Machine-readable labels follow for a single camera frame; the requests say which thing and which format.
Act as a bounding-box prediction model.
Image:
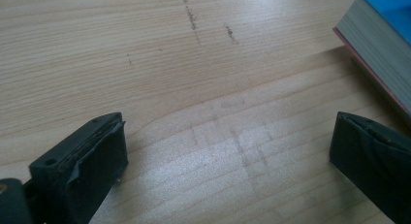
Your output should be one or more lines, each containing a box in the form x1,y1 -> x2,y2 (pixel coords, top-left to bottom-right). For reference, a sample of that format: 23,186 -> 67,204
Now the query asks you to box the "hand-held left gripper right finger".
329,111 -> 411,224

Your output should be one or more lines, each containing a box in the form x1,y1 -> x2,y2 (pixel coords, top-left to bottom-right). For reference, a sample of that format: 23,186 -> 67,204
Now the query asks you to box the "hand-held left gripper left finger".
28,112 -> 129,224

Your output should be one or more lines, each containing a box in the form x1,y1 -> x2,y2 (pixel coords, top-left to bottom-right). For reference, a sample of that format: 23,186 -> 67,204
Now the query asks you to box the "thick blue book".
332,0 -> 411,117

